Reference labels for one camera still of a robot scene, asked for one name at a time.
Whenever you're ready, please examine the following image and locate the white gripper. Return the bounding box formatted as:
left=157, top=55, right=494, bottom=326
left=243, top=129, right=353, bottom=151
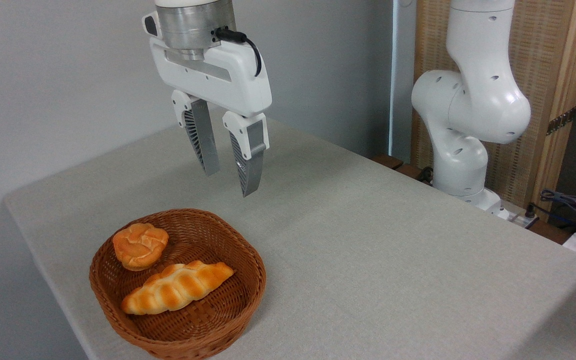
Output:
left=142, top=12, right=273, bottom=198

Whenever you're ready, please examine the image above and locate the long braided bread loaf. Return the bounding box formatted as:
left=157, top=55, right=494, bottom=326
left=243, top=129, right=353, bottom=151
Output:
left=120, top=260, right=235, bottom=316

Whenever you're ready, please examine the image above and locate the round orange bread roll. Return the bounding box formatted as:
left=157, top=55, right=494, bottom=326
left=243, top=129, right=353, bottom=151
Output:
left=112, top=223, right=170, bottom=272

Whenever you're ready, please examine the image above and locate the brown wicker basket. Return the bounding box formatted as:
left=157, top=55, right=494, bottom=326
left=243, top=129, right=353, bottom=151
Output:
left=89, top=208, right=267, bottom=360

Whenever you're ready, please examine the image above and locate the dark metal hinge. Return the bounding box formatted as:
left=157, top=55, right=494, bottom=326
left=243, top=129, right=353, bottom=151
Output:
left=546, top=106, right=576, bottom=136

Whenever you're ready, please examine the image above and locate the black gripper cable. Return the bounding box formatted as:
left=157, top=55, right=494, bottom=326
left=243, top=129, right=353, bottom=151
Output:
left=215, top=27, right=263, bottom=78

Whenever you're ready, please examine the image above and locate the white vertical post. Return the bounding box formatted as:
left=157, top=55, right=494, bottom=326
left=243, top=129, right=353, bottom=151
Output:
left=389, top=0, right=418, bottom=163

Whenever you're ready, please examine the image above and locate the bundle of dark cables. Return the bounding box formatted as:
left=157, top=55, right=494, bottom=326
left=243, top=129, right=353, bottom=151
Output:
left=539, top=188, right=576, bottom=232

